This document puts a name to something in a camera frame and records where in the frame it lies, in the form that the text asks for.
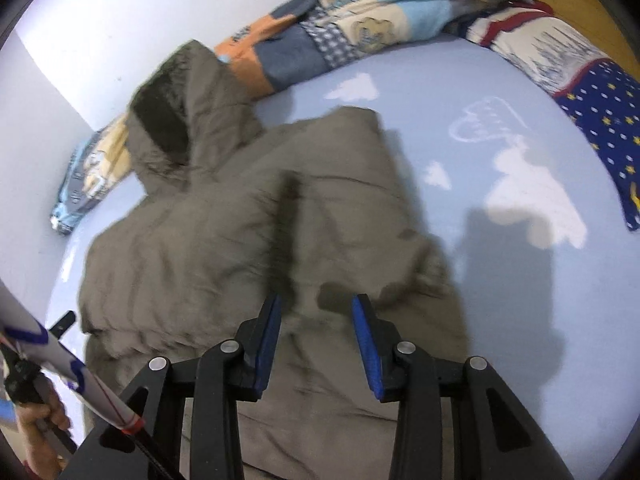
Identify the olive padded jacket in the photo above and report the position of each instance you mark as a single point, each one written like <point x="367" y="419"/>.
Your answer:
<point x="210" y="220"/>

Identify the patchwork cartoon quilt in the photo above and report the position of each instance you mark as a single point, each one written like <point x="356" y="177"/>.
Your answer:
<point x="300" y="40"/>

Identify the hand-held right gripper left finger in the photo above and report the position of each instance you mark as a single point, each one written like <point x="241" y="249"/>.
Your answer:
<point x="265" y="345"/>

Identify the light blue cloud bed sheet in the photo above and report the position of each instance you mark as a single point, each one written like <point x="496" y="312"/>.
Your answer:
<point x="450" y="110"/>

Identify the navy star print pillow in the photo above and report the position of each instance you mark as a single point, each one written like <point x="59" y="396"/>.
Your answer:
<point x="595" y="105"/>

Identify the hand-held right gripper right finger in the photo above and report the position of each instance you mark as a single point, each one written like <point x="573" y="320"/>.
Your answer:
<point x="367" y="345"/>

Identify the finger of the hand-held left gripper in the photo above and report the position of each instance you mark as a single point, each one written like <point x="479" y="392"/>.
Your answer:
<point x="63" y="323"/>

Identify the person's left hand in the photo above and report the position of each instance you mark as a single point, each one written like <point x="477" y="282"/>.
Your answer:
<point x="42" y="437"/>

